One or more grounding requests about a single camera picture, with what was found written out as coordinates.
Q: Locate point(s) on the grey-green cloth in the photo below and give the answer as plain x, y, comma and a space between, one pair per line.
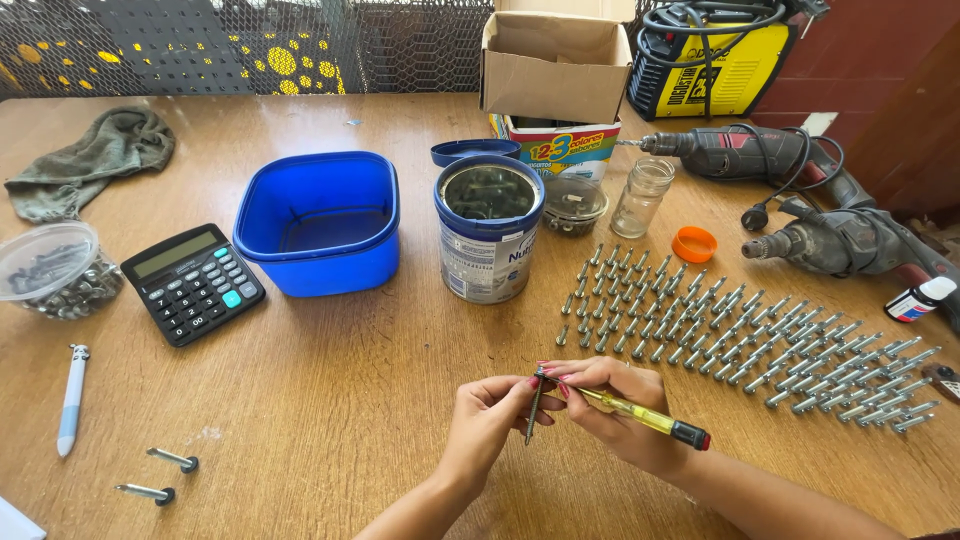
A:
90, 165

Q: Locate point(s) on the empty glass jar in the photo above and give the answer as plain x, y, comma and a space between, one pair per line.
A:
639, 202

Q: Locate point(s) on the black desk calculator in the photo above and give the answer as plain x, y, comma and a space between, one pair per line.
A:
193, 289

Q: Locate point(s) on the open cardboard box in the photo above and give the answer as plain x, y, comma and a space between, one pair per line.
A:
551, 82

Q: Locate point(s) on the grey dusty power drill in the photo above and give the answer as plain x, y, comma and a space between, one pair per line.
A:
840, 244

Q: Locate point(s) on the white and blue pen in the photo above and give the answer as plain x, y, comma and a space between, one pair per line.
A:
71, 405

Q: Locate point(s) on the colourful printed carton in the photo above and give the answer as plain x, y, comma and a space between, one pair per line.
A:
570, 146

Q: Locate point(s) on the blue metal can of screws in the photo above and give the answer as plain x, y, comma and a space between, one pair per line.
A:
484, 255

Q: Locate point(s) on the orange plastic lid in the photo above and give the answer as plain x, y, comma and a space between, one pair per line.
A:
694, 244

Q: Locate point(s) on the white paper sheet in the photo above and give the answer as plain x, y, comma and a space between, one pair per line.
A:
15, 523

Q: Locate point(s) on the red and black power drill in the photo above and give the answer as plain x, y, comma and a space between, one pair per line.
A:
724, 154

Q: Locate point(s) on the long screw with dark washer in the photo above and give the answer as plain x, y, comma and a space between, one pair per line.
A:
530, 429

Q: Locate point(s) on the yellow and black welding machine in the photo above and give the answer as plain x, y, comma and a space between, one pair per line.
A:
739, 71

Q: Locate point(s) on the person's left hand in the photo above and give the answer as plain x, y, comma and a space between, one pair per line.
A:
484, 420

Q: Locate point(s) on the small clear tub of hardware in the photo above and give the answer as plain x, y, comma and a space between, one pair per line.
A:
574, 206

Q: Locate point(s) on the rows of silver screws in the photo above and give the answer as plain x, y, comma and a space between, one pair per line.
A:
742, 337

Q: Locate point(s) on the blue plastic can lid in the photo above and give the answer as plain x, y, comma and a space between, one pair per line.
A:
469, 148

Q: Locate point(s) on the person's right hand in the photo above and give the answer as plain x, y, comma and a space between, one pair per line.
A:
626, 435

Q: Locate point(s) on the black perforated panels yellow dots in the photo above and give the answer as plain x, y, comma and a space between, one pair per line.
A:
172, 52

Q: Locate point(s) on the clear plastic tub of washers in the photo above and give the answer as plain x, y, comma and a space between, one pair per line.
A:
60, 274

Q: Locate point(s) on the blue plastic container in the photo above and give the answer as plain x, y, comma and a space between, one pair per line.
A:
322, 262

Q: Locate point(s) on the small white bottle red label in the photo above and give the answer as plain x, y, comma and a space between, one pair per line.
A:
919, 300

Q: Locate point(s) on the loose silver screw black washer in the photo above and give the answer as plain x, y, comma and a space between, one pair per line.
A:
171, 457
142, 492

